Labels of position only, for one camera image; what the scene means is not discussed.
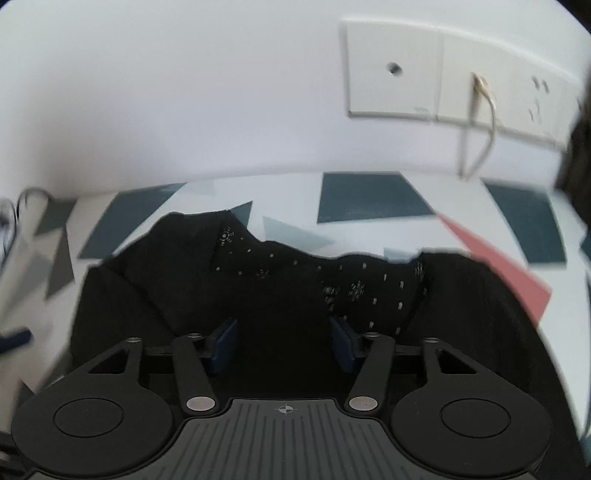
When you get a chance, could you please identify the black cables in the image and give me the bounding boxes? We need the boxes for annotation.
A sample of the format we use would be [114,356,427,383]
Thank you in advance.
[0,186,52,261]

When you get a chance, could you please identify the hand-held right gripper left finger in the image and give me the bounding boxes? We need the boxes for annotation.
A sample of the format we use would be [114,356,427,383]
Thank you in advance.
[65,318,241,415]

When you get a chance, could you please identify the black pants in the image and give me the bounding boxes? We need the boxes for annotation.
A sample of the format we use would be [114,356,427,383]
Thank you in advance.
[71,210,561,416]

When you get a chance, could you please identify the white blank wall plate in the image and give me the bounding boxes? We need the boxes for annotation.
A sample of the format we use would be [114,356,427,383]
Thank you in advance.
[342,19,445,121]

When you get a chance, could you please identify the dark cloth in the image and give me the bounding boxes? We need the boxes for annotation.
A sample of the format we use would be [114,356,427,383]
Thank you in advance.
[555,69,591,224]

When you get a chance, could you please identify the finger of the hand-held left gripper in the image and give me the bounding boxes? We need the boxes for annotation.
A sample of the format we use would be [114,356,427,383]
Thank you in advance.
[0,327,34,357]

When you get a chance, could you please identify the beige cable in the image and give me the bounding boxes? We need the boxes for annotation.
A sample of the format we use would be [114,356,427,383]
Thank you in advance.
[459,73,498,180]

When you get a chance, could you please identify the black dotted garment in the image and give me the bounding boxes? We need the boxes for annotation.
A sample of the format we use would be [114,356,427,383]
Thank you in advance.
[211,222,431,339]

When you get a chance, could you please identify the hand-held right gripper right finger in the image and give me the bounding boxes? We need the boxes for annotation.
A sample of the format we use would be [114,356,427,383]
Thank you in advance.
[330,316,502,415]

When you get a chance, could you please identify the white wall socket plate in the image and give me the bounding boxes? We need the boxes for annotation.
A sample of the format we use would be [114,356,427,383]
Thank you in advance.
[436,33,583,149]

